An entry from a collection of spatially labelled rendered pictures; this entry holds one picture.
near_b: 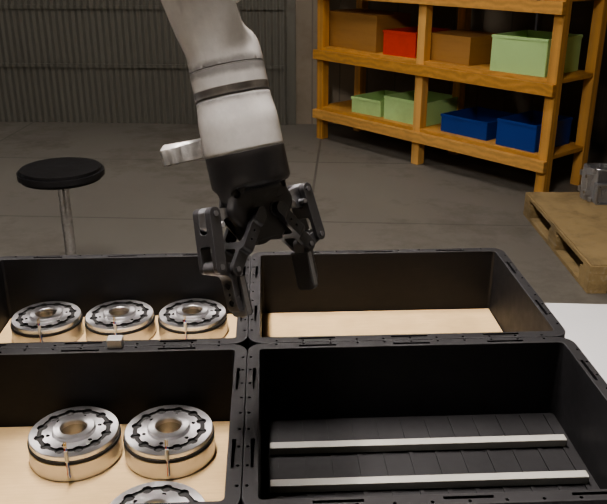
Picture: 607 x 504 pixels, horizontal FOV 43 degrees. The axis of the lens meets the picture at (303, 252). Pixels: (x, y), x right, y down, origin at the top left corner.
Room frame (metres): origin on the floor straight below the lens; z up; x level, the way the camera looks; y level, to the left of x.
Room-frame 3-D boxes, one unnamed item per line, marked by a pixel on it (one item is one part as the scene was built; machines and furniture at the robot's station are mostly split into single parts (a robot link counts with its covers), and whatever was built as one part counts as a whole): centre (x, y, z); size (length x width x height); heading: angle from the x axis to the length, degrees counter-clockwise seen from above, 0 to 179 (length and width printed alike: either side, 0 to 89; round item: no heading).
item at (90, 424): (0.75, 0.26, 0.86); 0.05 x 0.05 x 0.01
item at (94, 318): (1.05, 0.28, 0.86); 0.10 x 0.10 x 0.01
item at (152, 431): (0.75, 0.15, 0.86); 0.05 x 0.05 x 0.01
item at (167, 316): (1.05, 0.17, 0.86); 0.10 x 0.10 x 0.01
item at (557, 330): (0.99, -0.13, 0.92); 0.40 x 0.30 x 0.02; 93
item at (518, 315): (0.99, -0.13, 0.87); 0.40 x 0.30 x 0.11; 93
